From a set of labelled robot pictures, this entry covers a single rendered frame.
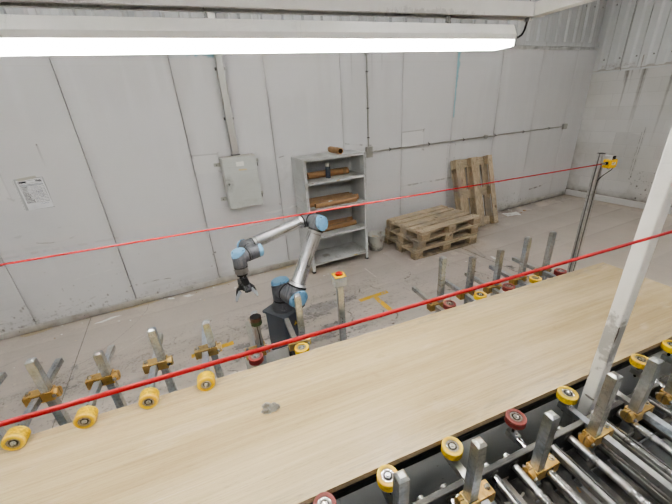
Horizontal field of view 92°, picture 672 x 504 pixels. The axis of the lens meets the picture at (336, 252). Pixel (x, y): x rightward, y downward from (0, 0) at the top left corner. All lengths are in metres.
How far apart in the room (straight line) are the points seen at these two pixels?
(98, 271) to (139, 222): 0.73
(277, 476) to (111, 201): 3.58
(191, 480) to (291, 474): 0.37
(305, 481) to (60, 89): 3.97
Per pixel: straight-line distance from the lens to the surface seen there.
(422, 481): 1.71
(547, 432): 1.50
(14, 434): 2.01
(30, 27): 1.28
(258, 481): 1.47
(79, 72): 4.34
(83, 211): 4.47
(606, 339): 1.77
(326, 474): 1.44
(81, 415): 1.90
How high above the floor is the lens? 2.12
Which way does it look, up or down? 24 degrees down
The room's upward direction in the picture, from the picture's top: 4 degrees counter-clockwise
